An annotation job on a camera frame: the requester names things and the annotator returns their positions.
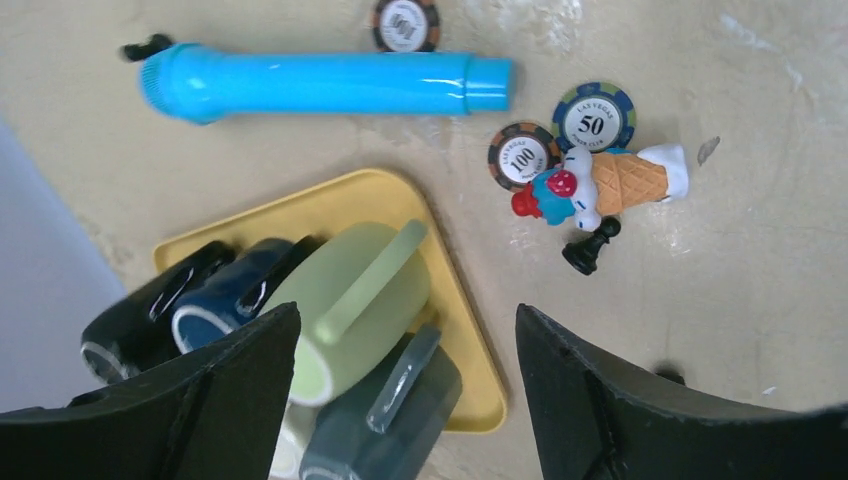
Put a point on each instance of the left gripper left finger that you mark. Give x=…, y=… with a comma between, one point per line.
x=214, y=413

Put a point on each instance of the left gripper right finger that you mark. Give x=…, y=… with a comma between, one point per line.
x=597, y=416

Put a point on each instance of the grey mug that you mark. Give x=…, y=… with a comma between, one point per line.
x=386, y=425

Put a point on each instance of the light green mug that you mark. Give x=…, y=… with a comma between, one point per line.
x=356, y=295

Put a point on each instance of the cream mug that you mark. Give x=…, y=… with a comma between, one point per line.
x=296, y=430

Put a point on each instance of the dark blue mug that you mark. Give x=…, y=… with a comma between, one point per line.
x=235, y=294

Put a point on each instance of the black mug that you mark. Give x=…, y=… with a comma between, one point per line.
x=134, y=334

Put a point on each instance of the black chess pawn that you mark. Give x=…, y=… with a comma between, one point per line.
x=583, y=255

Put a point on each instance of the ice cream cone toy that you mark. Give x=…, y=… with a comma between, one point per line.
x=586, y=186

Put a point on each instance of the yellow tray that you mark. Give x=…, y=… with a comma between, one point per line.
x=382, y=196

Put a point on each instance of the poker chip 100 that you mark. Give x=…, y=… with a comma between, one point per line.
x=519, y=152

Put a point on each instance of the poker chip 50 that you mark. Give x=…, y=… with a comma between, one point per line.
x=596, y=115

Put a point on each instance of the blue toy microphone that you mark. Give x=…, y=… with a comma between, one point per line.
x=202, y=85

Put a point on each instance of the black chess piece near microphone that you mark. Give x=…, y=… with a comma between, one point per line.
x=156, y=43

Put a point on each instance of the poker chip by microphone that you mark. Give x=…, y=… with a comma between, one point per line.
x=405, y=25

